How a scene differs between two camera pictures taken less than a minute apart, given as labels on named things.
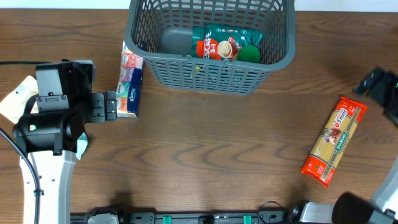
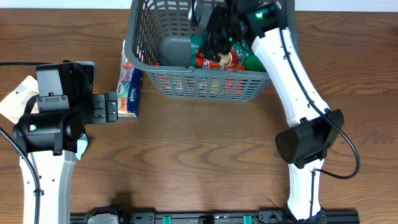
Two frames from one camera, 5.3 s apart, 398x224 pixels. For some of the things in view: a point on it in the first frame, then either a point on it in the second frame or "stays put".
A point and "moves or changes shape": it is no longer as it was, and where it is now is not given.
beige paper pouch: (12, 106) stays put
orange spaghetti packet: (333, 142) -> (227, 61)
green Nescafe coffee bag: (221, 42) moves or changes shape
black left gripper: (111, 106) stays put
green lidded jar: (249, 53) -> (253, 63)
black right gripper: (378, 91) -> (212, 42)
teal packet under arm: (81, 145) stays put
